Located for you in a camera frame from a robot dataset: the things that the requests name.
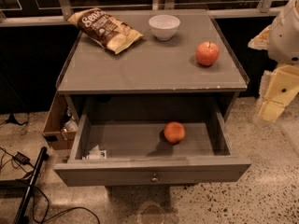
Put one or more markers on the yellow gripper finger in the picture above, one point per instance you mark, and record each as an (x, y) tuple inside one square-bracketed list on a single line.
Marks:
[(260, 41), (277, 90)]

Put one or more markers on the orange fruit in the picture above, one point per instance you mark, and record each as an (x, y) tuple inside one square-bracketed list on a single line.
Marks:
[(174, 132)]

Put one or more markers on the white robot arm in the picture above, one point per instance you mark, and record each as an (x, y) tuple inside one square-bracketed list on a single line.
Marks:
[(281, 41)]

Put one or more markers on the grey cabinet with counter top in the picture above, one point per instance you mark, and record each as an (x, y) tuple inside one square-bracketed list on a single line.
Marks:
[(154, 66)]

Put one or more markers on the brass drawer knob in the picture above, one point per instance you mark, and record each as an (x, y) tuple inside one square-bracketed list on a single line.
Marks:
[(155, 178)]

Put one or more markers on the grey open top drawer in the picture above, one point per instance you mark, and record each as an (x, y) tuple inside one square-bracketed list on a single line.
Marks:
[(131, 130)]

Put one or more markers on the white paper packet in drawer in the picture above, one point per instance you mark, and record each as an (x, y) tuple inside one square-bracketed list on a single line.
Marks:
[(95, 154)]

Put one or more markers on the red apple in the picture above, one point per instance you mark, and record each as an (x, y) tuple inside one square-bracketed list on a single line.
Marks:
[(207, 53)]

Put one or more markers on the white ceramic bowl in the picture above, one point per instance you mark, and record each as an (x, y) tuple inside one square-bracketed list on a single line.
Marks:
[(164, 27)]

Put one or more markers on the brown chip bag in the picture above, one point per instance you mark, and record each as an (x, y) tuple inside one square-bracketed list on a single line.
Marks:
[(104, 29)]

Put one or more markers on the cardboard box with items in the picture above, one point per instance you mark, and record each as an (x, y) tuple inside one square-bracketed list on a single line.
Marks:
[(54, 131)]

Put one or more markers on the black pole on floor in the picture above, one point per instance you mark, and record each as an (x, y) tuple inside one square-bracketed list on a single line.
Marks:
[(30, 184)]

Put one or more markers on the metal window railing frame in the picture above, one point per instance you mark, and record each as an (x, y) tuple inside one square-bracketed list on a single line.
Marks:
[(149, 6)]

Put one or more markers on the black power adapter with cable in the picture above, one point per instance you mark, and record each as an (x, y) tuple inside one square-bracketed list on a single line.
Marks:
[(19, 160)]

